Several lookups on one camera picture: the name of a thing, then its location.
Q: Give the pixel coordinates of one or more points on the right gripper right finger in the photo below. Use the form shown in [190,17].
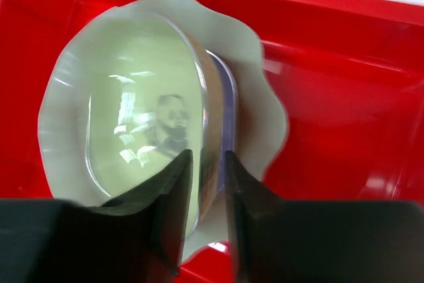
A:
[273,239]

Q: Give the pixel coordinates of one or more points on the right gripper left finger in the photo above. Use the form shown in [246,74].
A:
[135,237]

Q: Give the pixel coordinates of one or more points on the pink-brown square dish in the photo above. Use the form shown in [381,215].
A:
[206,142]

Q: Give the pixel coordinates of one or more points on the large green scalloped bowl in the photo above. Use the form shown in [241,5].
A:
[262,122]

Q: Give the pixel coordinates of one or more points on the green square dish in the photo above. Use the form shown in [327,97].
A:
[146,104]

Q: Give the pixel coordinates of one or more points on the lavender square dish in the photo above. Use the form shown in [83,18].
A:
[230,114]

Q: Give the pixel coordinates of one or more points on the red plastic bin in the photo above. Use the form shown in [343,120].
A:
[348,72]

